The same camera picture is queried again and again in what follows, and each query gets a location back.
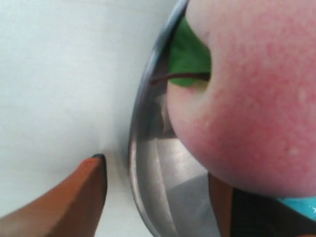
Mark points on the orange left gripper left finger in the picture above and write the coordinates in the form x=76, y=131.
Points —
x=72, y=208

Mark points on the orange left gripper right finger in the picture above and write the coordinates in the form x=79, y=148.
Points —
x=221, y=198

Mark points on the teal bone toy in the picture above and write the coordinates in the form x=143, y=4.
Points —
x=305, y=206

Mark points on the pink peach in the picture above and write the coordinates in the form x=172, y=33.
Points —
x=254, y=125

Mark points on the large round metal plate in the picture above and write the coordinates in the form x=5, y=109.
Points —
x=170, y=187

